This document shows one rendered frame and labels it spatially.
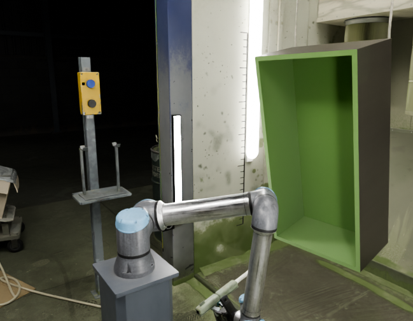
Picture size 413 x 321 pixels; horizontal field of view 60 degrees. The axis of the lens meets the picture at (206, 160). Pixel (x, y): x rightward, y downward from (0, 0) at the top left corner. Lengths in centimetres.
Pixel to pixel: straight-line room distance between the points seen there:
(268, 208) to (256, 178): 140
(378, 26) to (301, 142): 119
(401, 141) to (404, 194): 47
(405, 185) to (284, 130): 122
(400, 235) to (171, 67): 206
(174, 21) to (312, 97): 100
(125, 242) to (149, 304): 30
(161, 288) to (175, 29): 157
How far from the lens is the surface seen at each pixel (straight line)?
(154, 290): 171
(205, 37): 256
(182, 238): 269
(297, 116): 245
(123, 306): 168
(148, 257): 171
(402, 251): 303
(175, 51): 243
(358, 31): 320
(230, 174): 279
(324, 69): 228
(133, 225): 161
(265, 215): 159
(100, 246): 265
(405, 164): 327
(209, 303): 220
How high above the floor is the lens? 150
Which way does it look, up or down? 13 degrees down
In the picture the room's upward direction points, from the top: straight up
